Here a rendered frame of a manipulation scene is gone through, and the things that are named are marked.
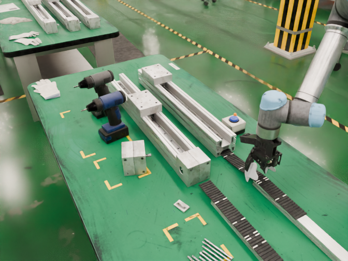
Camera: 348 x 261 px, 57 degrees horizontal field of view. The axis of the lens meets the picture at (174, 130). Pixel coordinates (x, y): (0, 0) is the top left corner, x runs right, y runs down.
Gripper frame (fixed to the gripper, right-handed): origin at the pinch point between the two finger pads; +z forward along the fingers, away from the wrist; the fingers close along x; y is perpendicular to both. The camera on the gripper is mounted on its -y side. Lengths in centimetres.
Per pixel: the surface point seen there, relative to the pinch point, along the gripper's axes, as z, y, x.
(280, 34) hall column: 59, -233, 250
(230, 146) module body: 0.2, -18.6, 2.3
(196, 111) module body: -2.3, -46.1, 2.3
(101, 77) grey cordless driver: -17, -75, -33
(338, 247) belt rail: 0.4, 36.6, 0.8
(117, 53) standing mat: 80, -334, 61
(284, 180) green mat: 3.4, 5.7, 10.2
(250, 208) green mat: 3.5, 10.0, -10.1
